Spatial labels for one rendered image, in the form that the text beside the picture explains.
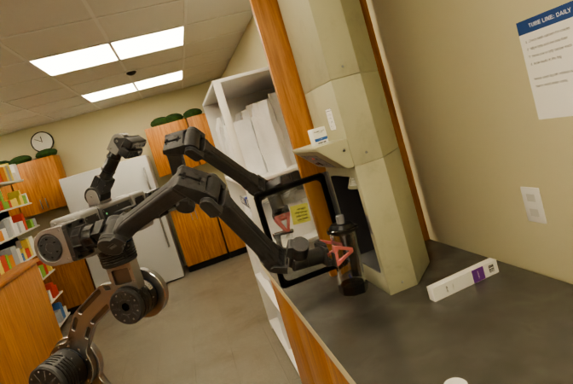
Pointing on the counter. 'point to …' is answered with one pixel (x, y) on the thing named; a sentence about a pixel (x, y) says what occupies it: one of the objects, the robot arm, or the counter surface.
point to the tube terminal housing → (375, 175)
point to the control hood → (329, 153)
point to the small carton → (318, 136)
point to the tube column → (321, 16)
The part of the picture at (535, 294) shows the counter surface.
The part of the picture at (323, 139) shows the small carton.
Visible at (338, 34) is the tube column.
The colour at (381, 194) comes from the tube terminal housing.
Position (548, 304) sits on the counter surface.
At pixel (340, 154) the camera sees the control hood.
